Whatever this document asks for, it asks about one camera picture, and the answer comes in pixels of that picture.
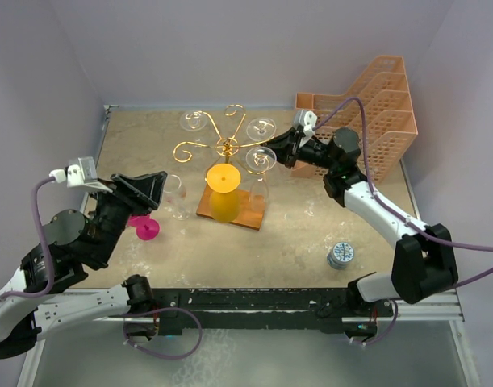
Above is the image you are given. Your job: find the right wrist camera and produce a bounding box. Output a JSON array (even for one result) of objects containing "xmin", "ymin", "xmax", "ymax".
[{"xmin": 293, "ymin": 110, "xmax": 318, "ymax": 140}]

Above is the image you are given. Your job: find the peach plastic file organizer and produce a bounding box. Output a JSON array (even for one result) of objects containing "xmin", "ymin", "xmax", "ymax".
[{"xmin": 295, "ymin": 56, "xmax": 418, "ymax": 184}]

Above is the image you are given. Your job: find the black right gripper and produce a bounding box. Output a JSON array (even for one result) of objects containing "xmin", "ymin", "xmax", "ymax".
[{"xmin": 258, "ymin": 126, "xmax": 337, "ymax": 172}]

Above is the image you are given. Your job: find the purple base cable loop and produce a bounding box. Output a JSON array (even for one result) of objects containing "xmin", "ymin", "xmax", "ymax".
[{"xmin": 123, "ymin": 302, "xmax": 204, "ymax": 358}]

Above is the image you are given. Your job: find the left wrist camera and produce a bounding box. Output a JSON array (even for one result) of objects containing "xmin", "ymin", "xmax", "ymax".
[{"xmin": 48, "ymin": 156, "xmax": 112, "ymax": 194}]

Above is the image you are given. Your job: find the clear champagne flute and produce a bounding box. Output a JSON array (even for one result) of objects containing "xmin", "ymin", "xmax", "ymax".
[{"xmin": 246, "ymin": 117, "xmax": 277, "ymax": 142}]

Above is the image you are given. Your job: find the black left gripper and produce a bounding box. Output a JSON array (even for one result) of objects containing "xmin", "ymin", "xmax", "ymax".
[{"xmin": 90, "ymin": 170, "xmax": 167, "ymax": 265}]

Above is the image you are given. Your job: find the black base frame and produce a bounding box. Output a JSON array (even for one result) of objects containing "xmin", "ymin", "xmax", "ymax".
[{"xmin": 124, "ymin": 288, "xmax": 393, "ymax": 335}]

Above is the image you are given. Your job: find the yellow plastic goblet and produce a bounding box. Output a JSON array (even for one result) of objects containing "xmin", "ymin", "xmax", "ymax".
[{"xmin": 206, "ymin": 164, "xmax": 241, "ymax": 223}]

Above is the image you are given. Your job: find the pink plastic goblet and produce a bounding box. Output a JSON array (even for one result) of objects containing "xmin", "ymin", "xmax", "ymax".
[{"xmin": 127, "ymin": 215, "xmax": 161, "ymax": 241}]

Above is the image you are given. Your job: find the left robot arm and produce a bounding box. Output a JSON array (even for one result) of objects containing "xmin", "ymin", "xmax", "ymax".
[{"xmin": 0, "ymin": 171, "xmax": 168, "ymax": 360}]

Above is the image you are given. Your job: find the clear wine glass front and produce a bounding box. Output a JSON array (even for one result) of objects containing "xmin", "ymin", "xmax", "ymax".
[{"xmin": 179, "ymin": 110, "xmax": 209, "ymax": 132}]

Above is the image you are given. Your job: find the clear wine glass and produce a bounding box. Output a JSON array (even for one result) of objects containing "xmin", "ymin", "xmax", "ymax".
[
  {"xmin": 179, "ymin": 110, "xmax": 209, "ymax": 132},
  {"xmin": 245, "ymin": 147, "xmax": 277, "ymax": 212}
]

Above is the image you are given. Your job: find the blue white patterned tin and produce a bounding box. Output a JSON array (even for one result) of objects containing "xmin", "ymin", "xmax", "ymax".
[{"xmin": 327, "ymin": 242, "xmax": 355, "ymax": 270}]

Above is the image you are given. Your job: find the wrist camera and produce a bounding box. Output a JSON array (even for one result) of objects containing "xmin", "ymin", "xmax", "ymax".
[
  {"xmin": 293, "ymin": 110, "xmax": 318, "ymax": 140},
  {"xmin": 48, "ymin": 156, "xmax": 112, "ymax": 194}
]

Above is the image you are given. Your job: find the gold wine glass rack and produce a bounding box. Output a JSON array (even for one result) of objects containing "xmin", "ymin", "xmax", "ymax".
[{"xmin": 173, "ymin": 104, "xmax": 265, "ymax": 231}]

